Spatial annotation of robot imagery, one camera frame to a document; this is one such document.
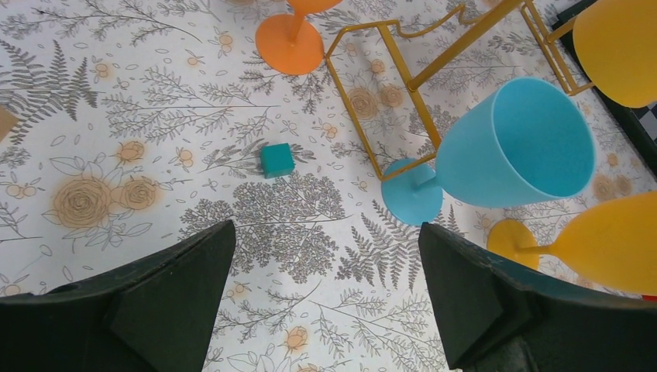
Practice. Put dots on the yellow plastic wine glass front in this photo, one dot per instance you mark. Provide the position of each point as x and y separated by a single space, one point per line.
612 244

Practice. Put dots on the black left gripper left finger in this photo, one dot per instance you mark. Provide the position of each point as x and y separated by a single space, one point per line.
154 314

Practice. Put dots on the floral patterned table mat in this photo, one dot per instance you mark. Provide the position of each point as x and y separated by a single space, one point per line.
139 123

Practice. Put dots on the gold wire wine glass rack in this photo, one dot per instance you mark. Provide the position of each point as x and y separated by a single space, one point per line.
477 27

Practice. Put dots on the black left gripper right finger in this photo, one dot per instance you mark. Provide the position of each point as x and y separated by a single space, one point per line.
497 315

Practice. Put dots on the yellow plastic wine glass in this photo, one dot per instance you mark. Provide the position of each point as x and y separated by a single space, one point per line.
614 42
612 244

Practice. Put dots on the orange plastic wine glass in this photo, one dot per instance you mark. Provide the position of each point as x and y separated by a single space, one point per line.
289 43

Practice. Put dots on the blue plastic wine glass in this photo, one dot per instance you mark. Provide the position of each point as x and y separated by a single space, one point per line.
526 143

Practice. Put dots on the small teal cube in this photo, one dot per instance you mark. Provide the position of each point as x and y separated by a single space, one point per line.
276 160

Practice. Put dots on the black white checkerboard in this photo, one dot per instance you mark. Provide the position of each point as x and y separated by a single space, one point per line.
633 121

